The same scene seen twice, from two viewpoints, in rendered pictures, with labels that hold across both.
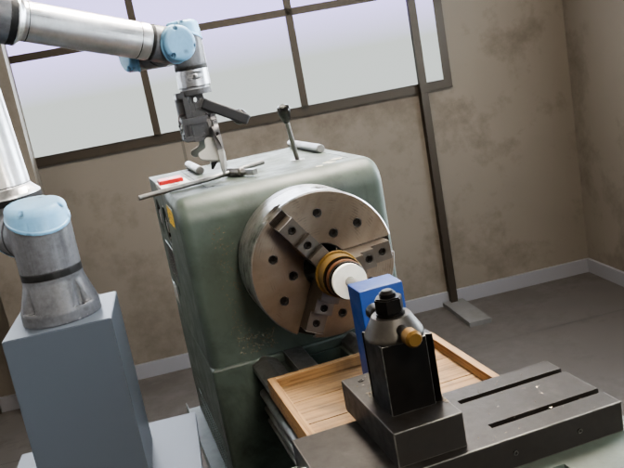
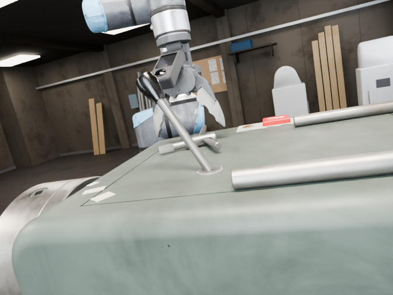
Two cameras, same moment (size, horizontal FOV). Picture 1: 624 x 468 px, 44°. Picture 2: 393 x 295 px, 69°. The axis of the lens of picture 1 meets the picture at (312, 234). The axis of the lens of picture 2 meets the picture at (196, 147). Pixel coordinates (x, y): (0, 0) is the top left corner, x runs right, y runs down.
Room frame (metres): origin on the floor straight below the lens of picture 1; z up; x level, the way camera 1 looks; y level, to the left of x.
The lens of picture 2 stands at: (2.16, -0.33, 1.37)
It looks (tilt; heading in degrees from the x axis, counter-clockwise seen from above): 11 degrees down; 121
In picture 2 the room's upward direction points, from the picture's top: 11 degrees counter-clockwise
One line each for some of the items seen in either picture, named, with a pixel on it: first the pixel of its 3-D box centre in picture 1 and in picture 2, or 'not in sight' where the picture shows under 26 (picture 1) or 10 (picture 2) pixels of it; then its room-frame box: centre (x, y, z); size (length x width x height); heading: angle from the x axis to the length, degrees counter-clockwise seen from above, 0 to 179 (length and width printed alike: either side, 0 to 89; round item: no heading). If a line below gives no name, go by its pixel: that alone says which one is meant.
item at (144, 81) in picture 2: (283, 113); (150, 88); (1.90, 0.01, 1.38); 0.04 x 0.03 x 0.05; 15
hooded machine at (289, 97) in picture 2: not in sight; (290, 98); (0.81, 6.62, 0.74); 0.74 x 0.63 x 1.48; 9
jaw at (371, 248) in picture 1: (369, 253); not in sight; (1.57, -0.11, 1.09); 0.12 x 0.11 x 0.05; 105
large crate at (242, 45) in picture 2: not in sight; (241, 46); (-0.16, 6.61, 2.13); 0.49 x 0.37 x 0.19; 9
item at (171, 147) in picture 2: (240, 172); (187, 143); (1.86, 0.14, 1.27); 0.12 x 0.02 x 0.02; 40
